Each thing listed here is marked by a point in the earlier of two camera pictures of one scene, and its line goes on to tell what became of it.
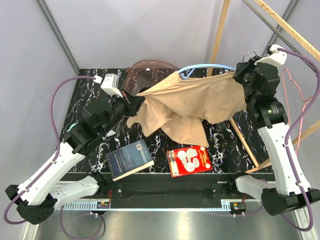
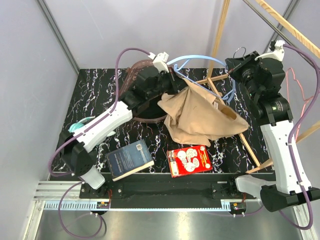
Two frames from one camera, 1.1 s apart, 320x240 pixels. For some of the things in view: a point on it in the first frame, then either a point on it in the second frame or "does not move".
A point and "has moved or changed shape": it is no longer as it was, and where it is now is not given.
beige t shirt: x=179 y=107 has moved or changed shape
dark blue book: x=129 y=160 does not move
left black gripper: x=132 y=103 to x=177 y=83
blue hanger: x=191 y=68 to x=229 y=96
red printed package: x=188 y=161 does not move
